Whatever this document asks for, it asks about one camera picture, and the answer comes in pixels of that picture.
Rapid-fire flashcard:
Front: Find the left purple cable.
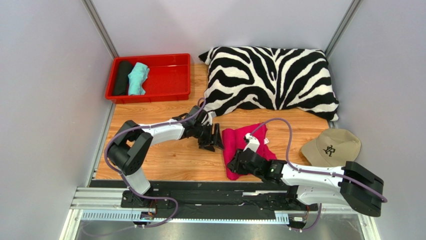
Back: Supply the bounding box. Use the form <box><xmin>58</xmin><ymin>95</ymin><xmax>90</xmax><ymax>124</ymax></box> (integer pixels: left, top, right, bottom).
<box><xmin>103</xmin><ymin>97</ymin><xmax>207</xmax><ymax>234</ymax></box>

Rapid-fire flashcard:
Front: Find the magenta t shirt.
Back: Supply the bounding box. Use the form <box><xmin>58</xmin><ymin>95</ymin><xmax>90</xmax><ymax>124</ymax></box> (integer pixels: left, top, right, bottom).
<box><xmin>222</xmin><ymin>123</ymin><xmax>277</xmax><ymax>181</ymax></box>

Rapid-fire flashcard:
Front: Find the zebra print pillow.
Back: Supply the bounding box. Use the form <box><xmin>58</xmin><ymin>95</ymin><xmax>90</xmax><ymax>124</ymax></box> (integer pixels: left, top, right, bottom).
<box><xmin>199</xmin><ymin>46</ymin><xmax>339</xmax><ymax>122</ymax></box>

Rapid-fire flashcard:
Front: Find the rolled black t shirt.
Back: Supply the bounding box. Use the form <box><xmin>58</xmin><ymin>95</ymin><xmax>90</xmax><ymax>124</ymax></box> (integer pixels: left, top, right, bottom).
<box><xmin>112</xmin><ymin>60</ymin><xmax>134</xmax><ymax>96</ymax></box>

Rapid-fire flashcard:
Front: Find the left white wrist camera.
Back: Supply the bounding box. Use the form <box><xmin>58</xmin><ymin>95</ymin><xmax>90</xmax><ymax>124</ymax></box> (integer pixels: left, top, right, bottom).
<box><xmin>202</xmin><ymin>111</ymin><xmax>217</xmax><ymax>125</ymax></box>

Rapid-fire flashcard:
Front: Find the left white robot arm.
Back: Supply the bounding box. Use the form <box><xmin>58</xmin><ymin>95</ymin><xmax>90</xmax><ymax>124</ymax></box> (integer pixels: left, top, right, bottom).
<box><xmin>104</xmin><ymin>105</ymin><xmax>225</xmax><ymax>195</ymax></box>

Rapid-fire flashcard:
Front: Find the beige baseball cap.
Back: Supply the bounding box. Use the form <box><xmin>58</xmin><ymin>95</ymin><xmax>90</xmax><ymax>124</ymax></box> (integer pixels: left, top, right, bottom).
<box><xmin>301</xmin><ymin>128</ymin><xmax>362</xmax><ymax>167</ymax></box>

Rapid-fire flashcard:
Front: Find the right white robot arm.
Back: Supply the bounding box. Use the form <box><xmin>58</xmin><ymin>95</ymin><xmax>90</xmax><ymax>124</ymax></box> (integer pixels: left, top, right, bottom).
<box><xmin>226</xmin><ymin>149</ymin><xmax>386</xmax><ymax>218</ymax></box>

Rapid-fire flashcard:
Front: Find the rolled teal t shirt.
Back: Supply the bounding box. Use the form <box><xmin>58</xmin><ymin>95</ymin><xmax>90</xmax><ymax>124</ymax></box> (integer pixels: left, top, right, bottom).
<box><xmin>127</xmin><ymin>62</ymin><xmax>150</xmax><ymax>96</ymax></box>

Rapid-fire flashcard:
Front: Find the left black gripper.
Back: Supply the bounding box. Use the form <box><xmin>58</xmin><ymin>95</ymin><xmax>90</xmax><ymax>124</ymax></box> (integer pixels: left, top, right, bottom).
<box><xmin>192</xmin><ymin>123</ymin><xmax>225</xmax><ymax>152</ymax></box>

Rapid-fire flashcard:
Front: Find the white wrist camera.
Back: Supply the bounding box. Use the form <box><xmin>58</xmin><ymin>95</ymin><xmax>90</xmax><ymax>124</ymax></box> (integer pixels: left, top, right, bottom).
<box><xmin>243</xmin><ymin>133</ymin><xmax>260</xmax><ymax>153</ymax></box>
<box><xmin>202</xmin><ymin>111</ymin><xmax>217</xmax><ymax>125</ymax></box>

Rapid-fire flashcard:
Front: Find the red plastic tray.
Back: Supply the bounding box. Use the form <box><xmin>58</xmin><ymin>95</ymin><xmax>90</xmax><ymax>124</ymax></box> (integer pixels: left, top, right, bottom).
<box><xmin>104</xmin><ymin>53</ymin><xmax>191</xmax><ymax>104</ymax></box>

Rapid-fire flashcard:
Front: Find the aluminium frame rail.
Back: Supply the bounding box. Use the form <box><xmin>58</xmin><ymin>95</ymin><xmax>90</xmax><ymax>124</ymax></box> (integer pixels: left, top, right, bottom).
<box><xmin>60</xmin><ymin>180</ymin><xmax>380</xmax><ymax>240</ymax></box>

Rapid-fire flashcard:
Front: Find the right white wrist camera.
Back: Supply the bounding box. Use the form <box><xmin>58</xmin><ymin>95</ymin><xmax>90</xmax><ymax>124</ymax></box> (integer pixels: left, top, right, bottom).
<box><xmin>243</xmin><ymin>133</ymin><xmax>260</xmax><ymax>153</ymax></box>

